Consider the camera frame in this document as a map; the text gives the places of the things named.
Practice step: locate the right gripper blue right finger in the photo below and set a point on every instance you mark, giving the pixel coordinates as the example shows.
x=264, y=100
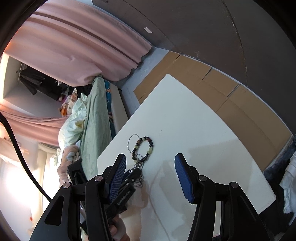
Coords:
x=239, y=219

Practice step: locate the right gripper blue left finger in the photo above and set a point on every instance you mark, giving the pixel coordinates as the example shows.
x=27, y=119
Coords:
x=61, y=219

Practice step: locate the left hand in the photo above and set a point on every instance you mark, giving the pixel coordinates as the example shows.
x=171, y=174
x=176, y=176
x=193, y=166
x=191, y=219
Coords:
x=117, y=229

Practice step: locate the peach fleece blanket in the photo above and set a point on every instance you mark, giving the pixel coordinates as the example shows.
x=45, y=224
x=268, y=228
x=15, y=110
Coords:
x=70, y=154

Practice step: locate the green bed sheet mattress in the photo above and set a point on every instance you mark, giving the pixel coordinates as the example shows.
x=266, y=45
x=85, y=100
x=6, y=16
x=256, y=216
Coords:
x=97, y=134

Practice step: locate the pale green pillow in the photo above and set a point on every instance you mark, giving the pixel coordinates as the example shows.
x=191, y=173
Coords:
x=72, y=129

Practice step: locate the flat brown cardboard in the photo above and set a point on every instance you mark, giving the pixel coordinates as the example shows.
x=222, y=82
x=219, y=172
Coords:
x=260, y=130

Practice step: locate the white square table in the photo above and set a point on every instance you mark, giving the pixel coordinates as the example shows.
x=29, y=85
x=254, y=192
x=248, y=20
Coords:
x=178, y=121

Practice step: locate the dark brown wardrobe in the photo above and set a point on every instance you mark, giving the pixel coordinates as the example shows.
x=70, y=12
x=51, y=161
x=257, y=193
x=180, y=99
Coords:
x=251, y=41

